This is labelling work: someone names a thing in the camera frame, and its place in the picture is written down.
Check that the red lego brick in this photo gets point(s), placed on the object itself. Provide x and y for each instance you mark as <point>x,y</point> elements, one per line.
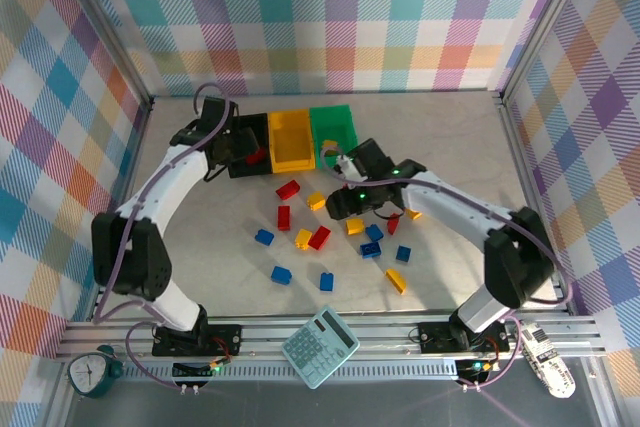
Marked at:
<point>393,223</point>
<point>287,189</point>
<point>283,217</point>
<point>320,237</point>
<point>256,158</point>

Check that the blue lego brick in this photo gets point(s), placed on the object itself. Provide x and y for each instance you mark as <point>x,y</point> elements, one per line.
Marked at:
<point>264,236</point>
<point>370,249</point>
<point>281,275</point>
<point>374,232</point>
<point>403,253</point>
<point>326,281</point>

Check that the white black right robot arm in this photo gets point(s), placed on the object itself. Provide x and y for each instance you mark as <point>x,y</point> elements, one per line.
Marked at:
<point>450,207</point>

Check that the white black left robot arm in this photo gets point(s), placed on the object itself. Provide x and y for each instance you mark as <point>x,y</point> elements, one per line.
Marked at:
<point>172,184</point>

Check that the black plastic bin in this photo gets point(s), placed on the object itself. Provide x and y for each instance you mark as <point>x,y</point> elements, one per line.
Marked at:
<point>257,122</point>

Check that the yellow plastic bin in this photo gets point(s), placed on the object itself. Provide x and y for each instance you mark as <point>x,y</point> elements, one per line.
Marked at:
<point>292,142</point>

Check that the green plastic bin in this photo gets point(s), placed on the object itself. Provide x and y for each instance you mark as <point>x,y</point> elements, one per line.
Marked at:
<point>332,122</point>

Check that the light blue calculator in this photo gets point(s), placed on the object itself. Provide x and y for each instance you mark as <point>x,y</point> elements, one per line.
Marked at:
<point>320,347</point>

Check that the plaid fabric backdrop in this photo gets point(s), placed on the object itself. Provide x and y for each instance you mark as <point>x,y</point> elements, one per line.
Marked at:
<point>40,147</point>
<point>600,147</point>
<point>320,22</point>

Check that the black controller board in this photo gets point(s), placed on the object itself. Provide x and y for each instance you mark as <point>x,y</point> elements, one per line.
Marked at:
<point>191,372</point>
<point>472,369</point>

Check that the white handheld device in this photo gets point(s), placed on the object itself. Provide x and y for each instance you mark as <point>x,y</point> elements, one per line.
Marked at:
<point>547,364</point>

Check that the teal alarm clock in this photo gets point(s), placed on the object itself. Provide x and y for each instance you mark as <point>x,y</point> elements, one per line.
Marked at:
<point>90,372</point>

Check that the aluminium frame side rail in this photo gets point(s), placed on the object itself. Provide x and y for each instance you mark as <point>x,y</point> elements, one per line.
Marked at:
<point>520,157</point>
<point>140,132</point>

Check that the aluminium frame long rail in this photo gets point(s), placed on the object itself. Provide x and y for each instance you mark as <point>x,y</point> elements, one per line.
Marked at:
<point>385,337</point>

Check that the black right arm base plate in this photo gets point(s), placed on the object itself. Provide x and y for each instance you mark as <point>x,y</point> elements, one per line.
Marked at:
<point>432,337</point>

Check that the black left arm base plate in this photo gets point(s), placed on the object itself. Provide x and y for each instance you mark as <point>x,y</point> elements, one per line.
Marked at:
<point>230,332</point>

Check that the aluminium frame post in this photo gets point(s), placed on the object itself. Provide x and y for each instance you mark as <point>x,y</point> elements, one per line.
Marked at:
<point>107,32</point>
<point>547,22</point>

